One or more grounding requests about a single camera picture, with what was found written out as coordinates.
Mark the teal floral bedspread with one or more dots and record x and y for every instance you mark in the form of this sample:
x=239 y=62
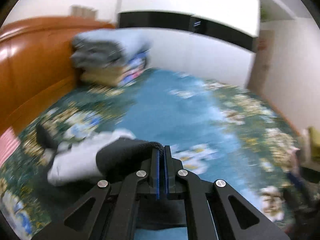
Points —
x=216 y=130

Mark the white and black wardrobe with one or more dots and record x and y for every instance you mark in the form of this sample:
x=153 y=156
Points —
x=213 y=39

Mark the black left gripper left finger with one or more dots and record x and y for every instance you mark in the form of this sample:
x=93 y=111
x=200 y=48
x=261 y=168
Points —
x=154 y=174

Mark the pink striped cloth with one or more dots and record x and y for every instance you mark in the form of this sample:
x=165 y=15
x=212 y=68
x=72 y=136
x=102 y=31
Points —
x=9 y=142

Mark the grey folded blanket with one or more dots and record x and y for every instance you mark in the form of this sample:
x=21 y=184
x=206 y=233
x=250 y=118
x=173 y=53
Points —
x=105 y=47

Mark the tan folded blanket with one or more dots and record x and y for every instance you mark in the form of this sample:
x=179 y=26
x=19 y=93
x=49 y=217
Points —
x=110 y=76

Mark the green potted plant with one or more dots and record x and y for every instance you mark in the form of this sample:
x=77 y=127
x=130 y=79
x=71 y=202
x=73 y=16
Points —
x=263 y=15

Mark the orange wooden headboard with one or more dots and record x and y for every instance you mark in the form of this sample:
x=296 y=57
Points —
x=36 y=68

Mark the yellow green cloth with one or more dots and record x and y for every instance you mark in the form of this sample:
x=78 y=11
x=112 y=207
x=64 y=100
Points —
x=314 y=138

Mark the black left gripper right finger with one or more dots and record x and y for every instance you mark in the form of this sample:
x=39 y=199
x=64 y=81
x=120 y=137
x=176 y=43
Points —
x=169 y=171

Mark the black and white fleece jacket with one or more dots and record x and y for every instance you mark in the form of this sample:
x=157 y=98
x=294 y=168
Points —
x=104 y=155

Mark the colourful patterned folded blanket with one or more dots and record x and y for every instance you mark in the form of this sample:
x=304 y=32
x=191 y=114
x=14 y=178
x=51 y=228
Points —
x=134 y=68

